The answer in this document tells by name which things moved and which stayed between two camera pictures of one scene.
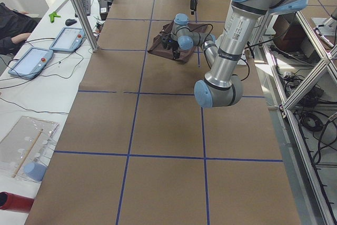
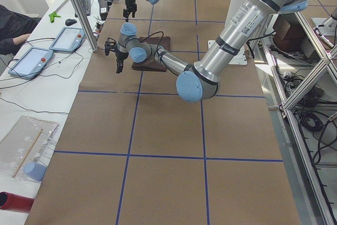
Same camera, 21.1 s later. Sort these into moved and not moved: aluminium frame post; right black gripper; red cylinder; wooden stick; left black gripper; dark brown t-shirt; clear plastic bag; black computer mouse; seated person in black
Moved: dark brown t-shirt; right black gripper; left black gripper
Not moved: seated person in black; wooden stick; red cylinder; clear plastic bag; aluminium frame post; black computer mouse
